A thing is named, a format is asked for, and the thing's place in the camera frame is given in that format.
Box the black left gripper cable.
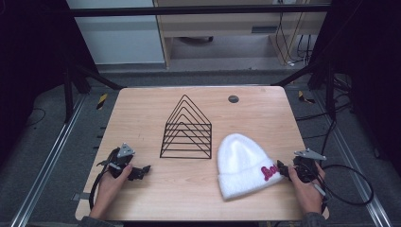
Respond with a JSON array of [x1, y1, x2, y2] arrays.
[[88, 148, 120, 212]]

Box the black wire rack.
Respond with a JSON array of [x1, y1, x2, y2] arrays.
[[159, 94, 213, 160]]

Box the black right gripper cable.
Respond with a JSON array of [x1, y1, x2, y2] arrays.
[[310, 164, 375, 216]]

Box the aluminium floor rail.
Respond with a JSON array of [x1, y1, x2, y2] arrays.
[[9, 94, 88, 227], [310, 89, 393, 227]]

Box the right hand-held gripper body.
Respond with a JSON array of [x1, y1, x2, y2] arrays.
[[291, 148, 327, 183]]

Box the bundle of black floor cables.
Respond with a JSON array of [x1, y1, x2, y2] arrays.
[[295, 75, 356, 155]]

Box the person's left hand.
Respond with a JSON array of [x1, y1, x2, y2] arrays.
[[89, 163, 133, 220]]

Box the black metal frame bar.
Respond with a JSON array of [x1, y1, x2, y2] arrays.
[[67, 3, 332, 18]]

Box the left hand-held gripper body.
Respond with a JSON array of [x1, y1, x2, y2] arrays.
[[96, 142, 140, 180]]

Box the yellow black striped tape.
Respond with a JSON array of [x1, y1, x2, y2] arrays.
[[297, 90, 316, 105], [96, 93, 109, 111]]

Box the white knit beanie hat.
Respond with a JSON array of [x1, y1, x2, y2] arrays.
[[217, 132, 286, 201]]

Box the white cabinet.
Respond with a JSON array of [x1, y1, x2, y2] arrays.
[[65, 0, 166, 66]]

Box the light wooden desk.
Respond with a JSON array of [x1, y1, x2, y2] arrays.
[[152, 0, 332, 70]]

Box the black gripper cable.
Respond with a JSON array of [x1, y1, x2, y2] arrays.
[[88, 148, 120, 212], [310, 164, 375, 216]]

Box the hanging black cables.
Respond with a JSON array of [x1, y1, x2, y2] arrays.
[[274, 3, 315, 67]]

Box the person's right hand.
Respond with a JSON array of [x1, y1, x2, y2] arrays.
[[288, 161, 326, 216]]

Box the black metal stand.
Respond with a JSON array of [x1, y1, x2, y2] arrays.
[[61, 53, 126, 124], [271, 60, 337, 121]]

